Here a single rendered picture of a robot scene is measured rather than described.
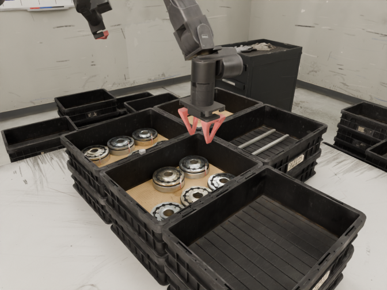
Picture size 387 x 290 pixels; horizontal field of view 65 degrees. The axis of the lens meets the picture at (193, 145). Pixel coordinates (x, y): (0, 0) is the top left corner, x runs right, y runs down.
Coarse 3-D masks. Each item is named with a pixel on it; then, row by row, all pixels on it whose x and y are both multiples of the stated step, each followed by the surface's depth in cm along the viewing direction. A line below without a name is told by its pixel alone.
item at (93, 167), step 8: (136, 112) 125; (160, 112) 125; (112, 120) 118; (176, 120) 118; (88, 128) 112; (64, 136) 107; (64, 144) 104; (72, 144) 101; (160, 144) 101; (72, 152) 101; (80, 152) 97; (136, 152) 97; (80, 160) 96; (88, 160) 94; (120, 160) 93; (88, 168) 93; (96, 168) 89; (104, 168) 89
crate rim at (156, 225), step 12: (168, 144) 101; (144, 156) 96; (108, 168) 89; (252, 168) 89; (108, 180) 84; (120, 192) 79; (216, 192) 79; (132, 204) 75; (192, 204) 75; (144, 216) 72; (156, 228) 69
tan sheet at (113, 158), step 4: (160, 136) 128; (136, 148) 119; (140, 148) 119; (144, 148) 119; (112, 156) 114; (116, 156) 114; (120, 156) 114; (124, 156) 114; (112, 160) 111; (116, 160) 111; (104, 164) 109
